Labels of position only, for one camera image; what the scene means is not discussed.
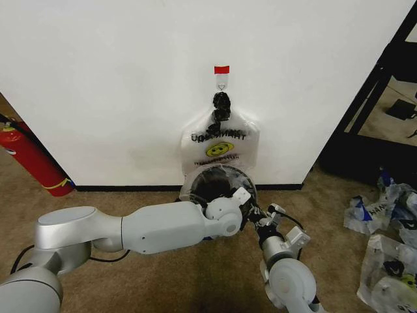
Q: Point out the wall hook with red tape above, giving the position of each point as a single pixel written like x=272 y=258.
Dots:
x=221 y=74

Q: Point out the white smiley garbage bag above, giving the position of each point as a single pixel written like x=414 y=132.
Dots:
x=219 y=143

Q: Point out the black device on shelf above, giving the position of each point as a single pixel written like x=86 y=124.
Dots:
x=401 y=109

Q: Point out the black baseboard strip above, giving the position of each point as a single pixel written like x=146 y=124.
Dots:
x=130 y=187

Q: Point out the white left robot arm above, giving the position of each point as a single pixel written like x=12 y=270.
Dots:
x=156 y=228

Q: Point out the white blue printed plastic bag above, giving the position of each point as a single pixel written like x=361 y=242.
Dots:
x=366 y=213

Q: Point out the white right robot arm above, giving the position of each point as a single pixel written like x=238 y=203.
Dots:
x=288 y=277

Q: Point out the black metal shelf frame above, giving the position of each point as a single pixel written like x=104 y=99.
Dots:
x=368 y=98

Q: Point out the clear plastic bag with trash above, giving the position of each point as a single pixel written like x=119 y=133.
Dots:
x=387 y=274

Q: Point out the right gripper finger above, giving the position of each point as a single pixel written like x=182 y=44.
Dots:
x=274 y=211
x=257 y=216

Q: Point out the crumpled clear blue plastic bag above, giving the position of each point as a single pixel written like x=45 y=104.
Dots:
x=399 y=199

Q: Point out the black round trash bin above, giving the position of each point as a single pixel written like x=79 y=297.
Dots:
x=211 y=187

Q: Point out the red fire extinguisher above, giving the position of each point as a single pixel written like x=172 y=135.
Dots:
x=29 y=159

